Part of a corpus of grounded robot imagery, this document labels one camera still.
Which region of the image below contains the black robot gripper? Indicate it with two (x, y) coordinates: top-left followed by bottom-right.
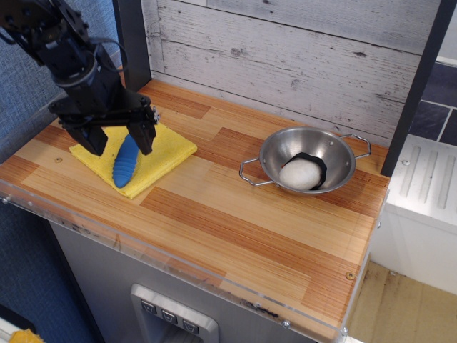
(49, 44), (157, 156)

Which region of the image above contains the blue handled metal fork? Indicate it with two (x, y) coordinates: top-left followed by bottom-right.
(112, 134), (139, 188)

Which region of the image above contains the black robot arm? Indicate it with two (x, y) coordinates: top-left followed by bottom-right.
(1, 1), (159, 156)

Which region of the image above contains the yellow folded cloth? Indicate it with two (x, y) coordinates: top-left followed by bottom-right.
(70, 124), (197, 199)

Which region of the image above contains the clear acrylic edge guard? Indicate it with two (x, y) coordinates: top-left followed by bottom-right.
(1, 172), (386, 342)

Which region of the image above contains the white egg-shaped object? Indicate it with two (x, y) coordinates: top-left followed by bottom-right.
(279, 159), (321, 190)

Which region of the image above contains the silver toy dispenser panel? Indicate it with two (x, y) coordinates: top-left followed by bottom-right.
(130, 284), (219, 342)

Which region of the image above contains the yellow object at corner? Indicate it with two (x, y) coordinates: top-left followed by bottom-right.
(8, 329), (44, 343)

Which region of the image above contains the white grooved appliance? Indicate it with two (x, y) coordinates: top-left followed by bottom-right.
(371, 135), (456, 294)

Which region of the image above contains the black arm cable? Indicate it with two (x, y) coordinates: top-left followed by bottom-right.
(85, 35), (129, 89)

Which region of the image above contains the dark grey left post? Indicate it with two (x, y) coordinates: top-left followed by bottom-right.
(112, 0), (151, 91)

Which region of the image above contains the dark grey post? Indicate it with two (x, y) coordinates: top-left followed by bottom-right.
(381, 0), (456, 177)
(112, 0), (151, 91)

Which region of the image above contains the black ring in bowl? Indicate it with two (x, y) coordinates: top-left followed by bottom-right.
(282, 151), (328, 191)

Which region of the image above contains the silver metal bowl with handles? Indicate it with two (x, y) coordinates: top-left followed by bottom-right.
(239, 126), (372, 196)

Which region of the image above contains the dark grey right post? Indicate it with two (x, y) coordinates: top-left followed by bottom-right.
(381, 0), (456, 177)

